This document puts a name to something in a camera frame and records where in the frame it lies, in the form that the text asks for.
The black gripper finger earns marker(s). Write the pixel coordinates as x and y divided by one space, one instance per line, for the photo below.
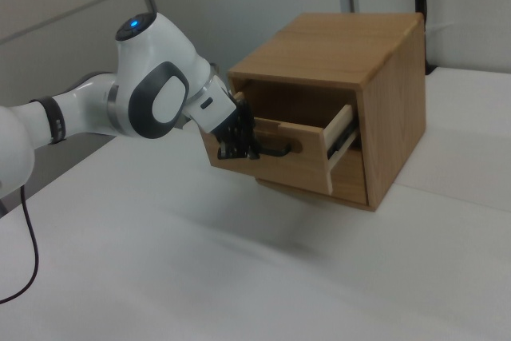
227 152
252 152

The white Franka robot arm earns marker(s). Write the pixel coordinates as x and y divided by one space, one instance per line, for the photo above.
159 61

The wooden two-drawer cabinet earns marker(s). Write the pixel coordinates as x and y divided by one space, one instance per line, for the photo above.
399 109

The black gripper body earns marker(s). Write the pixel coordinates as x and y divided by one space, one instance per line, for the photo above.
239 125

